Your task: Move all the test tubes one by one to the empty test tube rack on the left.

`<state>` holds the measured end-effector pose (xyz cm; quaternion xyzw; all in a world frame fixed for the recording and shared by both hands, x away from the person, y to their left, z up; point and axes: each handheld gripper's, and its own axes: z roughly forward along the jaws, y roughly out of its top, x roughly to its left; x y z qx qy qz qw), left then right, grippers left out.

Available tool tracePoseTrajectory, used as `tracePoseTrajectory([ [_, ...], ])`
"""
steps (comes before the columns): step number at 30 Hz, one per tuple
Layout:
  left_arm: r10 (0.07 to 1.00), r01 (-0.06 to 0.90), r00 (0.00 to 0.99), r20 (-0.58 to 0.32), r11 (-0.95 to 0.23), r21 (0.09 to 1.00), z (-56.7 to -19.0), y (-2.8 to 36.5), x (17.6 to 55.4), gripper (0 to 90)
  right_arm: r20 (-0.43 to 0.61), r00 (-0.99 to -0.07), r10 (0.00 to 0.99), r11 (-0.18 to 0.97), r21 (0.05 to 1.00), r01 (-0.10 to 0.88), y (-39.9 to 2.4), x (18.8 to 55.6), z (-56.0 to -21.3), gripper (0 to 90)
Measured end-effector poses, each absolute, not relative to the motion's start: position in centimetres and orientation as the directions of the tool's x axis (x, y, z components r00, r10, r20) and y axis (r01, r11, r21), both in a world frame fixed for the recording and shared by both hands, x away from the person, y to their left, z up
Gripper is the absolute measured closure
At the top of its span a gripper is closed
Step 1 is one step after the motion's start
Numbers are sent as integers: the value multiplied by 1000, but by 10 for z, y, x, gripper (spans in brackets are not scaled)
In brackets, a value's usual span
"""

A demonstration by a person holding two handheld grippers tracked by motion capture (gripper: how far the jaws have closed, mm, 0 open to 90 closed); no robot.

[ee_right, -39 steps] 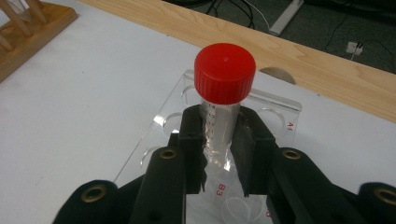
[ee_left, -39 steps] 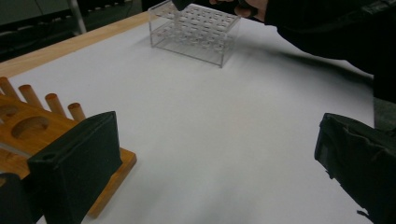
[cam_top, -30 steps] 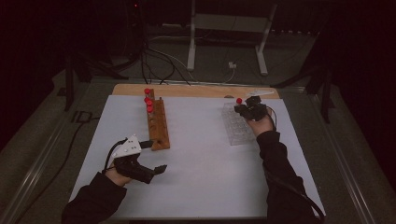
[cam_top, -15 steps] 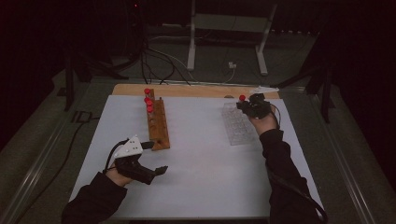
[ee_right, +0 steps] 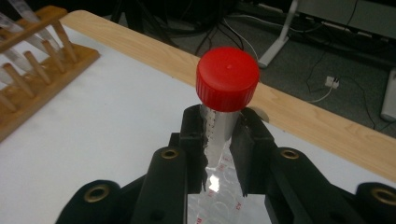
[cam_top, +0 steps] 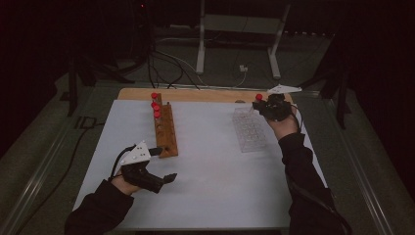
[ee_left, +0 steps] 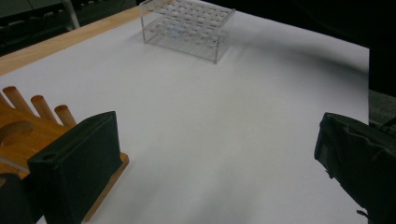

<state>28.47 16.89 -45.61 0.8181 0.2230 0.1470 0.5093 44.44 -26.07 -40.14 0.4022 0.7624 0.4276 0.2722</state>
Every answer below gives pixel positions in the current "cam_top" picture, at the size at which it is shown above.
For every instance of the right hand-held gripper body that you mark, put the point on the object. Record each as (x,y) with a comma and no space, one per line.
(279,107)

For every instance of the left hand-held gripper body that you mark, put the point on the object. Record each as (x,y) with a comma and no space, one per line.
(137,156)

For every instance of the red-capped test tube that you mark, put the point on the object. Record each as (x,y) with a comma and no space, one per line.
(153,104)
(157,114)
(157,107)
(259,97)
(154,95)

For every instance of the wooden test tube rack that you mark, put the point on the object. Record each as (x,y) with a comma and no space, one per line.
(166,137)

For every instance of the clear plastic test tube rack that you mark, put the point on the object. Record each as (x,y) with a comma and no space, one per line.
(249,130)

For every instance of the person's right hand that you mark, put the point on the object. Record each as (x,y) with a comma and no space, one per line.
(285,127)

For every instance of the person's left hand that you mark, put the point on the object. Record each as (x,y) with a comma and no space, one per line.
(125,186)

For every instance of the white table mat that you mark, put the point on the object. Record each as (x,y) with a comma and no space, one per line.
(212,182)

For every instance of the black tripod stand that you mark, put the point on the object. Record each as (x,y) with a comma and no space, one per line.
(73,84)
(341,88)

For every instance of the grey metal stand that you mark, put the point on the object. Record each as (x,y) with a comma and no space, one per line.
(241,23)

